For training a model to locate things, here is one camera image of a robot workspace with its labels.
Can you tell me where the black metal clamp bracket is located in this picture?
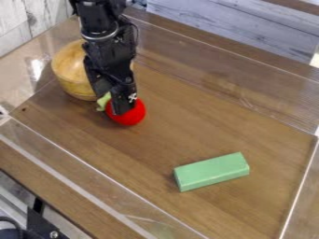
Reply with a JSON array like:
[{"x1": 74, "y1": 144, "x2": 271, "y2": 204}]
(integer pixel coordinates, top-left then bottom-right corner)
[{"x1": 0, "y1": 197, "x2": 73, "y2": 239}]

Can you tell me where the wooden bowl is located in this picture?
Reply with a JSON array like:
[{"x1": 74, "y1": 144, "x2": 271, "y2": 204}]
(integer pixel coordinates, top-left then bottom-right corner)
[{"x1": 51, "y1": 40, "x2": 98, "y2": 101}]

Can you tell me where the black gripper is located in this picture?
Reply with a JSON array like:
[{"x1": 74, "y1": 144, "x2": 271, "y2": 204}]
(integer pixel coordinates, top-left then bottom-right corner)
[{"x1": 82, "y1": 24, "x2": 139, "y2": 116}]

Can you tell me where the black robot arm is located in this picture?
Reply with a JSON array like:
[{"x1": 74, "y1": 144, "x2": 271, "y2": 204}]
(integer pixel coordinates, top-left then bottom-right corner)
[{"x1": 69, "y1": 0, "x2": 139, "y2": 116}]

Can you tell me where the clear acrylic tray wall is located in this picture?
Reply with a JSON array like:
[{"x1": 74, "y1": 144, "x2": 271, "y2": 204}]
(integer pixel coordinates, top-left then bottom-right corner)
[{"x1": 0, "y1": 10, "x2": 319, "y2": 239}]

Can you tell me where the green rectangular block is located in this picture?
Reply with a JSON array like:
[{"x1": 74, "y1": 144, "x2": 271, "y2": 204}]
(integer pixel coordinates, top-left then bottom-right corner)
[{"x1": 174, "y1": 152, "x2": 251, "y2": 192}]

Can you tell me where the red plush strawberry toy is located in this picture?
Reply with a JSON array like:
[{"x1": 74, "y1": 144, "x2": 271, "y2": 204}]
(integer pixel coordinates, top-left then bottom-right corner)
[{"x1": 97, "y1": 92, "x2": 146, "y2": 126}]

